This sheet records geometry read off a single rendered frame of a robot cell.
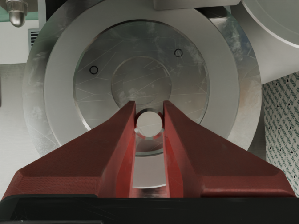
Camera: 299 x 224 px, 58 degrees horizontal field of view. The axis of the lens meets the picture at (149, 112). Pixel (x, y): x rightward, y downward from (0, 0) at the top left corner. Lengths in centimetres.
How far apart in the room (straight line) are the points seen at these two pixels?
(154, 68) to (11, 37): 318
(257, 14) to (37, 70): 14
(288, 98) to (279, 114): 3
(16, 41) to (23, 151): 278
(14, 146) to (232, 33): 45
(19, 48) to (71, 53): 308
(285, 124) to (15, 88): 45
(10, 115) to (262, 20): 46
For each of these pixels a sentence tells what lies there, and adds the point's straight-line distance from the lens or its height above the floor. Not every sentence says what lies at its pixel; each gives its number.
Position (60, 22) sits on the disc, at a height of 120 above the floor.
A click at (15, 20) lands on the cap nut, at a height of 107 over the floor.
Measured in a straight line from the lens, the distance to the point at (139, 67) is 15.
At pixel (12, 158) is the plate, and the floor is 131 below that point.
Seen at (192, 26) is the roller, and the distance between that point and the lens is 17.
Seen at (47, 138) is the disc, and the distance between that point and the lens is 18.
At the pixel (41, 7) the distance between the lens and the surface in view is 20.
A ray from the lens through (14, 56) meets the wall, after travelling 325.
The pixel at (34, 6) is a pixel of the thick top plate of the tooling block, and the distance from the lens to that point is 59.
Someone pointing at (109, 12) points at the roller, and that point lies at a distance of 17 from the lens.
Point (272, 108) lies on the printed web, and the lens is 42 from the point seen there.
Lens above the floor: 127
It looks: 3 degrees down
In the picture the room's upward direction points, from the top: 176 degrees clockwise
